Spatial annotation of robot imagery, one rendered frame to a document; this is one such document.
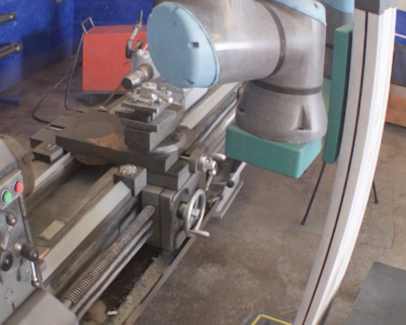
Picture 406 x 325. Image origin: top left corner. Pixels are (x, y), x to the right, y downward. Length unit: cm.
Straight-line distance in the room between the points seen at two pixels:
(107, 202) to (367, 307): 107
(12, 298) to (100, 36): 374
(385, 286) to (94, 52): 393
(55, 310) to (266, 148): 85
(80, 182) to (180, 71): 153
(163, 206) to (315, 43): 129
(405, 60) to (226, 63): 454
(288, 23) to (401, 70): 446
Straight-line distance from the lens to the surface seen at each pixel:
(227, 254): 295
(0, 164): 121
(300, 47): 83
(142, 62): 243
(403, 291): 159
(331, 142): 101
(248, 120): 89
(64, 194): 214
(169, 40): 74
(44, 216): 200
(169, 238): 208
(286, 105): 87
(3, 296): 133
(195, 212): 204
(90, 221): 175
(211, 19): 72
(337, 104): 98
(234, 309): 257
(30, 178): 154
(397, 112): 509
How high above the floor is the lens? 184
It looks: 27 degrees down
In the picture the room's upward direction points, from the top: 2 degrees clockwise
